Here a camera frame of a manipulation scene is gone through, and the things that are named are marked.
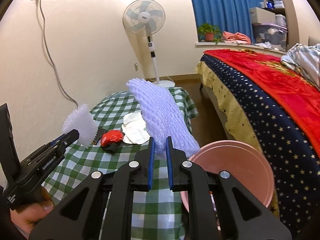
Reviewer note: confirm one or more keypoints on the stack of white towels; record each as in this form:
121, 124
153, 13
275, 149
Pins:
277, 2

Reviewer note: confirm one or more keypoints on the white standing fan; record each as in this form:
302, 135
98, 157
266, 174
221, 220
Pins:
143, 17

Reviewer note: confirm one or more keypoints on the white cloth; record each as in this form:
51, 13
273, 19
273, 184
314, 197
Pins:
268, 45

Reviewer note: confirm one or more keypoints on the clear plastic storage box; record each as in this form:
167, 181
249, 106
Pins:
268, 37

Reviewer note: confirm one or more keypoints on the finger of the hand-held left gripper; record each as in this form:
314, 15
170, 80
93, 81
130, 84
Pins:
68, 141
58, 139

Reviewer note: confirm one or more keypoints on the white printed paper wrapper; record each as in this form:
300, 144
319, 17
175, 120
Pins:
133, 130

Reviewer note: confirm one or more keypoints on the white foam fruit net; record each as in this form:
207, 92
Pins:
80, 122

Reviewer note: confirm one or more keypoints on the pink folded clothes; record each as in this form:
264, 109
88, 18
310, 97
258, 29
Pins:
236, 38

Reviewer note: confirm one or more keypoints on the potted green plant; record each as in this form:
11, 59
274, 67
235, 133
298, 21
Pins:
209, 33

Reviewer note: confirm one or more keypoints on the grey headboard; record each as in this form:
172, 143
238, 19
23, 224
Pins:
313, 41

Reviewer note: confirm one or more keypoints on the beige box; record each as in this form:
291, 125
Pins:
261, 16

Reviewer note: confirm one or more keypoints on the small white wall outlet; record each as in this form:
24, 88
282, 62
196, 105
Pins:
136, 67

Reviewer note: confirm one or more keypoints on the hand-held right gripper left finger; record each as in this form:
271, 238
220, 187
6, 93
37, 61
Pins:
150, 165

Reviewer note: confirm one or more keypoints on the blue curtain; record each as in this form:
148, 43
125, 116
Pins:
220, 2

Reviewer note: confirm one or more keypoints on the yellow star bed skirt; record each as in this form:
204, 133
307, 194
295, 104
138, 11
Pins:
225, 97

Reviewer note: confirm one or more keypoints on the white lidded container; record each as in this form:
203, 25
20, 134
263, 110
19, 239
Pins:
280, 20

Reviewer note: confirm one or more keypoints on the red plastic bag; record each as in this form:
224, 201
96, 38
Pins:
111, 138

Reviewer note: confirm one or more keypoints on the navy star bedsheet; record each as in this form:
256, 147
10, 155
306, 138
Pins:
275, 142

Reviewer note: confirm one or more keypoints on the white window sill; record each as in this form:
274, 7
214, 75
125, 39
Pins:
225, 45

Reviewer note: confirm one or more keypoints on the brown black bag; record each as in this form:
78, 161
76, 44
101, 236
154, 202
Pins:
98, 134

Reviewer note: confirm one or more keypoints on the lavender foam net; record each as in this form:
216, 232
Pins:
162, 110

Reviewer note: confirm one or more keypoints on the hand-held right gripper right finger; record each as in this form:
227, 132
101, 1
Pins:
170, 165

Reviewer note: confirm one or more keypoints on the green white checked tablecloth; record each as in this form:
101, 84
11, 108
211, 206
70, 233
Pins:
82, 160

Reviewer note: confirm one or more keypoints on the striped light blue quilt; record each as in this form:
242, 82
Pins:
302, 60

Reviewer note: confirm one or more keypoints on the person's left hand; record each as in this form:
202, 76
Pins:
30, 212

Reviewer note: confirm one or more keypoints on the grey bed frame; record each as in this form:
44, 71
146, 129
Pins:
212, 100

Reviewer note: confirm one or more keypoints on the red blanket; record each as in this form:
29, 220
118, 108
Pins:
262, 75

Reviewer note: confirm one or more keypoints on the pink plastic bin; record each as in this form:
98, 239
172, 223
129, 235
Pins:
237, 165

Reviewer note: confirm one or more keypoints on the blue white tissue pack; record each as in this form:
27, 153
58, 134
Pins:
270, 5

